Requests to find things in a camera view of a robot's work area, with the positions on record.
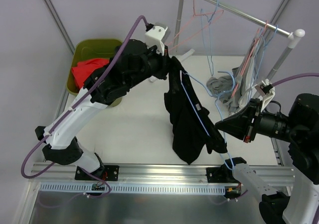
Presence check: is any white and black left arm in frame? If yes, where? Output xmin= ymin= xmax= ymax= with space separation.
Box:
xmin=35 ymin=39 xmax=171 ymax=180

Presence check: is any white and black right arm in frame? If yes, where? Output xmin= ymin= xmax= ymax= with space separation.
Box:
xmin=215 ymin=93 xmax=319 ymax=224

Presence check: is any grey tank top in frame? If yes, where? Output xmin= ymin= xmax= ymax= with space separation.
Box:
xmin=206 ymin=74 xmax=242 ymax=113

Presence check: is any red tank top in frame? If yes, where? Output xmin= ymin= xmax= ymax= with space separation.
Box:
xmin=71 ymin=58 xmax=109 ymax=89

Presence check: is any olive green plastic basket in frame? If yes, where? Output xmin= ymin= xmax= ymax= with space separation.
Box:
xmin=66 ymin=38 xmax=122 ymax=96

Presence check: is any pink wire hanger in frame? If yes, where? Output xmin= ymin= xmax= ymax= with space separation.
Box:
xmin=164 ymin=0 xmax=224 ymax=51
xmin=231 ymin=20 xmax=269 ymax=98

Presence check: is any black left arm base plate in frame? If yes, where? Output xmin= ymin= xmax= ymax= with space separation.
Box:
xmin=74 ymin=164 xmax=120 ymax=181

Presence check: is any silver and white clothes rack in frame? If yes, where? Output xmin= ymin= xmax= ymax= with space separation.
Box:
xmin=171 ymin=0 xmax=305 ymax=80

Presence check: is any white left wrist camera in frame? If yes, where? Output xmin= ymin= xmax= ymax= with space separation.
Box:
xmin=145 ymin=22 xmax=170 ymax=55

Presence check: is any black tank top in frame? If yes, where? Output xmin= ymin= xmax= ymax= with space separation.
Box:
xmin=164 ymin=57 xmax=228 ymax=165

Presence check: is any white garment on rack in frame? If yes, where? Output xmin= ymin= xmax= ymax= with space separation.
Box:
xmin=238 ymin=55 xmax=256 ymax=109

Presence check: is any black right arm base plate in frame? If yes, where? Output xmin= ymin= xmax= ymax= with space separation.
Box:
xmin=206 ymin=165 xmax=238 ymax=183

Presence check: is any aluminium frame rail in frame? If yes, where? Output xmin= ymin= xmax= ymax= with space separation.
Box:
xmin=34 ymin=164 xmax=295 ymax=187

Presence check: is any white slotted cable duct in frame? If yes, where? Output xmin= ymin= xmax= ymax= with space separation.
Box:
xmin=39 ymin=182 xmax=226 ymax=196

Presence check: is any light blue wire hanger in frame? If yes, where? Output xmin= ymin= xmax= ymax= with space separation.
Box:
xmin=200 ymin=0 xmax=219 ymax=76

